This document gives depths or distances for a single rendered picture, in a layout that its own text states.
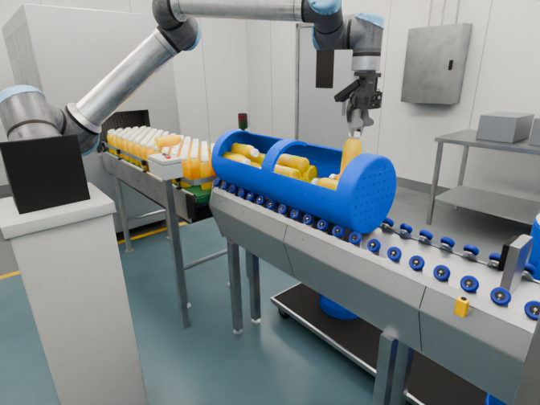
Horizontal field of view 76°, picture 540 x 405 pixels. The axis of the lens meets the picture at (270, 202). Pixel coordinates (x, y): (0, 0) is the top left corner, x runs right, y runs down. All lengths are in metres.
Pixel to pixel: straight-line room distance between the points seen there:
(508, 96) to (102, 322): 4.10
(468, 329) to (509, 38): 3.67
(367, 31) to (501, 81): 3.33
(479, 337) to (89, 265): 1.22
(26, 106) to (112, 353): 0.95
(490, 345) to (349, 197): 0.55
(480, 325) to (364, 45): 0.87
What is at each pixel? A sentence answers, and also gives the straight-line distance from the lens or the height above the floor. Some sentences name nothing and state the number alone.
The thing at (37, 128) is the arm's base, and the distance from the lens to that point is 1.37.
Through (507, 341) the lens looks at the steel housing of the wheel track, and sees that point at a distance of 1.11.
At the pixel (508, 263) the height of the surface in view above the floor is 1.03.
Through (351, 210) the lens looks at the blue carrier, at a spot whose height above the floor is 1.07.
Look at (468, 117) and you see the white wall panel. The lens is 4.58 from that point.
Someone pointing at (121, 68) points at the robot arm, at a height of 1.53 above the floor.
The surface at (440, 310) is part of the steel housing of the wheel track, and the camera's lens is 1.15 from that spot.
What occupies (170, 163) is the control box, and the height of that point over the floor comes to 1.08.
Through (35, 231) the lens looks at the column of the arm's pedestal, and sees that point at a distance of 1.29.
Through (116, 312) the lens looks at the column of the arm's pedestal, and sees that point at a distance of 1.50.
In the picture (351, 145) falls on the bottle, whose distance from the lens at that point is 1.27.
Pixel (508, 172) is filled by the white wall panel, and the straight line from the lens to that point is 4.52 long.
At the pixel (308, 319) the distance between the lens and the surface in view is 2.16.
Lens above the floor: 1.51
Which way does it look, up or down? 20 degrees down
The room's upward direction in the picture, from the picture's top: 1 degrees counter-clockwise
